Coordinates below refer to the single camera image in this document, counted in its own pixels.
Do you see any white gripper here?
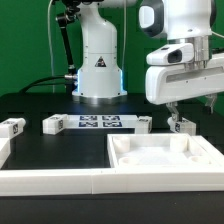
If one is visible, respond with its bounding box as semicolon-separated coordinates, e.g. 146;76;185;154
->
145;53;224;124

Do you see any white square table top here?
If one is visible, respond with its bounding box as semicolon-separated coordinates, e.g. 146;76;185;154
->
107;133;224;168

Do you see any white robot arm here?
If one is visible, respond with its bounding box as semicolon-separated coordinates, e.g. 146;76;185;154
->
62;0;224;118

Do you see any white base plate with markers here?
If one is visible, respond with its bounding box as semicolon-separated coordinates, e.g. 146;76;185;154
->
66;115;137;129

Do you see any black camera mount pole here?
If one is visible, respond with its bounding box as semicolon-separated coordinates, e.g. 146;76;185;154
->
56;11;77;80

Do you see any white thin cable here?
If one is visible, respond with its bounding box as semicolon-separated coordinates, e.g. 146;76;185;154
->
47;0;56;94

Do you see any black cable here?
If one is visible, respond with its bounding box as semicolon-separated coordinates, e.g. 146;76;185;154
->
19;77;76;94

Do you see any white U-shaped fence wall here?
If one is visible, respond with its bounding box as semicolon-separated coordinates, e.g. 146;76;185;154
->
0;138;224;196

